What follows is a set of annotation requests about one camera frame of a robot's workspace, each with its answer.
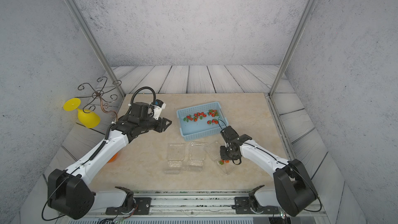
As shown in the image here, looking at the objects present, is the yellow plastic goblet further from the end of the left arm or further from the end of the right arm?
the end of the right arm

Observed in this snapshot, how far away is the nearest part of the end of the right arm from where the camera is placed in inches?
24.3

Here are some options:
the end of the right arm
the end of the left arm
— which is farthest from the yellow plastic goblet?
the end of the right arm
